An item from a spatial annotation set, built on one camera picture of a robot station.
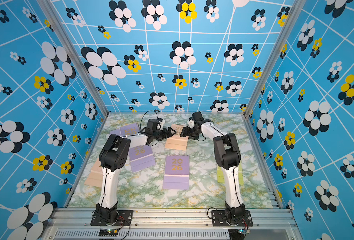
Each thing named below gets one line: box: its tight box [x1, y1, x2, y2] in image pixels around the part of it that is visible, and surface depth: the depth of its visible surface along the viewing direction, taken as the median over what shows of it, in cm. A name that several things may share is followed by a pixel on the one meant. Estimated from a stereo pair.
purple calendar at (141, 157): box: [129, 144, 156, 173], surface depth 96 cm
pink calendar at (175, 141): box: [165, 124, 189, 151], surface depth 103 cm
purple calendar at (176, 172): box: [163, 154, 190, 190], surface depth 91 cm
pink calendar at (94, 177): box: [84, 158, 103, 188], surface depth 90 cm
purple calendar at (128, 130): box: [110, 123, 140, 137], surface depth 111 cm
